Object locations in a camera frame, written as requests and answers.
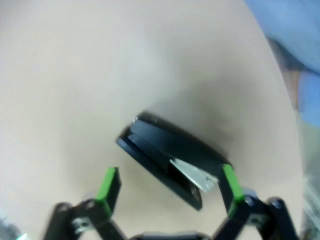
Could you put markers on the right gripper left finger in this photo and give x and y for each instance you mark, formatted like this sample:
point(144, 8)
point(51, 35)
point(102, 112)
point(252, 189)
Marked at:
point(100, 217)

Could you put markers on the black stapler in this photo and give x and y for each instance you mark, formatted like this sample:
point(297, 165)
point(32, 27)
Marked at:
point(155, 146)

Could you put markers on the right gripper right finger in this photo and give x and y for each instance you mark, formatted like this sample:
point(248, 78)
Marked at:
point(250, 217)

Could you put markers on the person in blue shirt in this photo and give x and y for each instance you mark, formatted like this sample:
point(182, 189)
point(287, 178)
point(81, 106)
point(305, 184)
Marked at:
point(300, 27)

